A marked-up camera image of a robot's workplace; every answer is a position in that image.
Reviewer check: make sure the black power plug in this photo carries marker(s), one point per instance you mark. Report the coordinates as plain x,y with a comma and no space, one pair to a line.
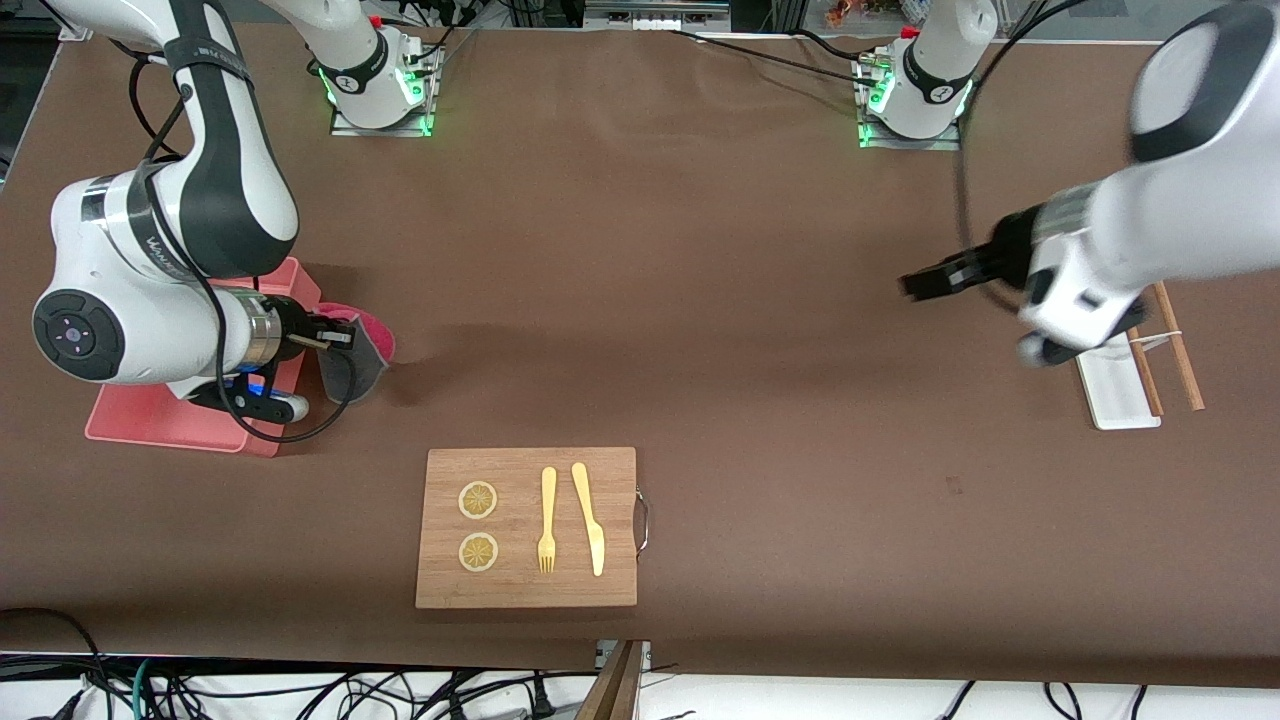
542,705

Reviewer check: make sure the pink and grey cloth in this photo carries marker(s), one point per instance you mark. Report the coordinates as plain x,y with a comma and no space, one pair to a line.
365,350

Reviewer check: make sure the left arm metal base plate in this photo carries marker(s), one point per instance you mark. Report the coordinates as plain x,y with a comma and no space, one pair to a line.
940,143

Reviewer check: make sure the yellow knife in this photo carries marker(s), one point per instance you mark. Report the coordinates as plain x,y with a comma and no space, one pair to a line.
592,530

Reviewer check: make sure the lemon slice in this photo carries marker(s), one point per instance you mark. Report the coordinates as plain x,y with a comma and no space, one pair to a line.
478,500
478,552

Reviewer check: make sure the wooden plank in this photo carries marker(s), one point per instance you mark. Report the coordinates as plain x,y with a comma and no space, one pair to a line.
615,690

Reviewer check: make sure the yellow fork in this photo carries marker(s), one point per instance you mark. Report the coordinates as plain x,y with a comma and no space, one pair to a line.
548,500

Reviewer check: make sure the white corner bracket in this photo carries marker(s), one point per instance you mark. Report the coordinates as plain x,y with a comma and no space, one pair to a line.
70,32

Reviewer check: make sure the white band on sticks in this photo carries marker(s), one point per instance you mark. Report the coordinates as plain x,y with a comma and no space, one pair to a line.
1160,340

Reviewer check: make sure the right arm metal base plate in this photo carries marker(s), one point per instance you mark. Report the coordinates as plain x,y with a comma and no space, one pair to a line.
380,131

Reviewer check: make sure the wooden cutting board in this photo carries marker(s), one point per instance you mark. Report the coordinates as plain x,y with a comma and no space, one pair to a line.
525,590

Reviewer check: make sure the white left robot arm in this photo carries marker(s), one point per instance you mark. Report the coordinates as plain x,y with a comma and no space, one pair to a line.
1180,220

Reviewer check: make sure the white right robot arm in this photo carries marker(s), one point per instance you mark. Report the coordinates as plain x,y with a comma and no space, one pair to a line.
130,260

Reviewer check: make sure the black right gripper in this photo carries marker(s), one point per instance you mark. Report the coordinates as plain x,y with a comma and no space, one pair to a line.
296,326

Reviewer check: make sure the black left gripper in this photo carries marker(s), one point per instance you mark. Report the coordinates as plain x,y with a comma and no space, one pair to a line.
1008,250

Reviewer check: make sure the brown table cover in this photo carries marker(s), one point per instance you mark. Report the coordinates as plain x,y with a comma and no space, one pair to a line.
700,300

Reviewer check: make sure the white rectangular tray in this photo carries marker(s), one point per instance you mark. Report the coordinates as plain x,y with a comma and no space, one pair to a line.
1112,395

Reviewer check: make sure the pink plastic bin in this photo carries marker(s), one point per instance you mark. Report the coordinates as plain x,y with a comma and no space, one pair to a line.
160,420

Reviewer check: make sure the metal bracket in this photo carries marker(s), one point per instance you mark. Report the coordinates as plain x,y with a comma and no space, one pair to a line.
645,655

